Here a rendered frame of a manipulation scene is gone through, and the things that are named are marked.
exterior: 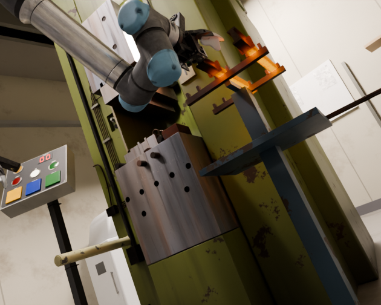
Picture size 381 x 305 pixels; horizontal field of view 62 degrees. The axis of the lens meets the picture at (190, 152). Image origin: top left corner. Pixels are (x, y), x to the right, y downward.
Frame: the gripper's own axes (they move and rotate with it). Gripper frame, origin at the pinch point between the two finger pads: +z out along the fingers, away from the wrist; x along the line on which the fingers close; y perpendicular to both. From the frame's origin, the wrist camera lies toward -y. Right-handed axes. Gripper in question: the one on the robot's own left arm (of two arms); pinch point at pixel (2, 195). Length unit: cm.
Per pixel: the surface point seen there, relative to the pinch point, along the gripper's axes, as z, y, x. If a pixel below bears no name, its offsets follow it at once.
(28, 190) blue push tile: -6.4, -16.6, -16.0
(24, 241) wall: -36, -101, -279
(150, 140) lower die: -4, -53, 35
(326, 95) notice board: -67, -409, 20
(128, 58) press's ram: -46, -55, 40
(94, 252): 32.4, -30.2, 0.5
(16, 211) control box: 0.0, -12.3, -25.4
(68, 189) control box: -0.1, -29.8, -4.6
